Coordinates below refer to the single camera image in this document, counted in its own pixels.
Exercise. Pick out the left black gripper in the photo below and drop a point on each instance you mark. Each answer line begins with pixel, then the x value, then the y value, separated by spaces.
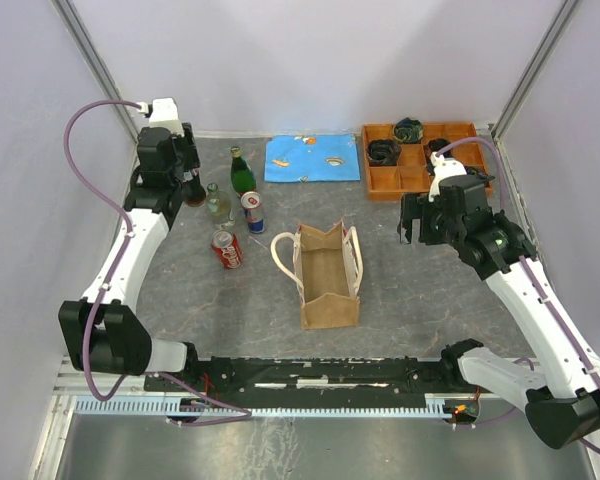
pixel 188 142

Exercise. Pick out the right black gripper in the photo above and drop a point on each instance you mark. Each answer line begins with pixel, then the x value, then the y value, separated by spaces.
pixel 412 205

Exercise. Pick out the glass cola bottle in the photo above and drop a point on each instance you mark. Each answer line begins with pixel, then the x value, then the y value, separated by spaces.
pixel 193 193

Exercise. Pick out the clear glass soda bottle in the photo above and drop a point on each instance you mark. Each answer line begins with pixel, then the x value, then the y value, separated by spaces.
pixel 219 207

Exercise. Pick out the green glass bottle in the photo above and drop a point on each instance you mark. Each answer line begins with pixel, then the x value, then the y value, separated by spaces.
pixel 241 176

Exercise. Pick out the watermelon print canvas bag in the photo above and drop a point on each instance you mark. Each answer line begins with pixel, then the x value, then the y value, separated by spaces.
pixel 327 268

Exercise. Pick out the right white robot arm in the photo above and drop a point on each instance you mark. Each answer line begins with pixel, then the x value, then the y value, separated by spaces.
pixel 561 402

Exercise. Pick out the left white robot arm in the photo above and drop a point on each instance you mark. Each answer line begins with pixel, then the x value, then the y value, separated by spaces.
pixel 102 327

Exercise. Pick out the orange compartment tray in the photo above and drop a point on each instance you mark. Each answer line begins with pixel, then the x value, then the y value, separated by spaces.
pixel 409 174

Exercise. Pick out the rolled black sock left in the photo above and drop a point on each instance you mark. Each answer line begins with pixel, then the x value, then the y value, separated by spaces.
pixel 383 153

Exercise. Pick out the rolled black sock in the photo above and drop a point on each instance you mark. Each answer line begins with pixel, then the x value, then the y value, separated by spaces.
pixel 434 146
pixel 383 153

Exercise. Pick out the rolled black sock middle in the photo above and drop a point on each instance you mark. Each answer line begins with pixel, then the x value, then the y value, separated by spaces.
pixel 434 146

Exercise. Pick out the rolled dark sock right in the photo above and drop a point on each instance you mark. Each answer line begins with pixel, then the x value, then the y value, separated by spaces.
pixel 481 175

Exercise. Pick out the rolled dark sock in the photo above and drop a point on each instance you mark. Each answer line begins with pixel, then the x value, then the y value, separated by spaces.
pixel 408 131
pixel 481 175

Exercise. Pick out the rolled dark sock top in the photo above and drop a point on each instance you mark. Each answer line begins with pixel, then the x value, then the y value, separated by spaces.
pixel 408 131

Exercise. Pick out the blue silver energy drink can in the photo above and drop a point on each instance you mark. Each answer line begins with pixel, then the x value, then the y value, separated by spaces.
pixel 251 203

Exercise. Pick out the red cola can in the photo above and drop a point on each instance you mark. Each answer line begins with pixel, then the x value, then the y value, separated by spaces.
pixel 226 247

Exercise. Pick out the blue printed cloth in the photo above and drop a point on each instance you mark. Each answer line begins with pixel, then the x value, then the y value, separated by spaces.
pixel 311 158

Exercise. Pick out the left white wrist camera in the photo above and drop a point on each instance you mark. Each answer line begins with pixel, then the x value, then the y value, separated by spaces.
pixel 162 113

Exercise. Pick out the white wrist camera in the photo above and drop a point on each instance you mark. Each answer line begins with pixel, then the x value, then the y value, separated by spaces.
pixel 443 168
pixel 162 113

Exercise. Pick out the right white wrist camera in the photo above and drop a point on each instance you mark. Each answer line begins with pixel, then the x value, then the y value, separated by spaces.
pixel 443 168

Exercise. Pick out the left aluminium frame post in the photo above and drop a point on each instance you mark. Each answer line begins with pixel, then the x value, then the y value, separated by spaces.
pixel 73 22

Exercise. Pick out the aluminium frame post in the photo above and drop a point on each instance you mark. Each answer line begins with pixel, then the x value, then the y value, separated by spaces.
pixel 73 22
pixel 531 72

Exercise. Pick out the right aluminium frame post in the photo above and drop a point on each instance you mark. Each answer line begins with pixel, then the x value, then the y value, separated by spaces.
pixel 531 72

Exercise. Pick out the light blue cable duct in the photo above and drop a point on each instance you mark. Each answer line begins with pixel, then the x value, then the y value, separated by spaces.
pixel 175 407

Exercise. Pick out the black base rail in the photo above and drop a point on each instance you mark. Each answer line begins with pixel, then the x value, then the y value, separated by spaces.
pixel 322 383

